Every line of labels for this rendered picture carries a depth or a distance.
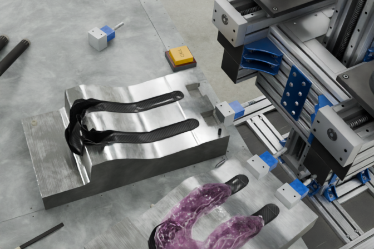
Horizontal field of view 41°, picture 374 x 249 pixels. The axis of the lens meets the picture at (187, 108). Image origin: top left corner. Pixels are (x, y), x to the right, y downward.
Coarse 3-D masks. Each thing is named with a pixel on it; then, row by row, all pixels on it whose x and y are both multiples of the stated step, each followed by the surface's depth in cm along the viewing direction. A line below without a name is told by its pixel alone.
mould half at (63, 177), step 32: (96, 96) 134; (128, 96) 140; (32, 128) 134; (64, 128) 134; (96, 128) 126; (128, 128) 131; (224, 128) 134; (32, 160) 127; (64, 160) 128; (96, 160) 120; (128, 160) 123; (160, 160) 129; (192, 160) 135; (64, 192) 122; (96, 192) 128
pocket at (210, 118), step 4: (204, 112) 138; (208, 112) 139; (212, 112) 139; (204, 116) 139; (208, 116) 140; (212, 116) 140; (216, 116) 139; (204, 120) 139; (208, 120) 139; (212, 120) 140; (216, 120) 138; (208, 124) 138; (212, 124) 138; (216, 124) 139
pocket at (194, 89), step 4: (192, 84) 144; (196, 84) 145; (188, 88) 145; (192, 88) 146; (196, 88) 147; (200, 88) 145; (192, 92) 146; (196, 92) 146; (200, 92) 144; (192, 96) 145; (196, 96) 145; (200, 96) 145
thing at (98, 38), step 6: (120, 24) 168; (90, 30) 162; (96, 30) 162; (102, 30) 164; (108, 30) 164; (114, 30) 166; (90, 36) 161; (96, 36) 160; (102, 36) 160; (108, 36) 163; (114, 36) 165; (90, 42) 164; (96, 42) 161; (102, 42) 162; (96, 48) 163; (102, 48) 164
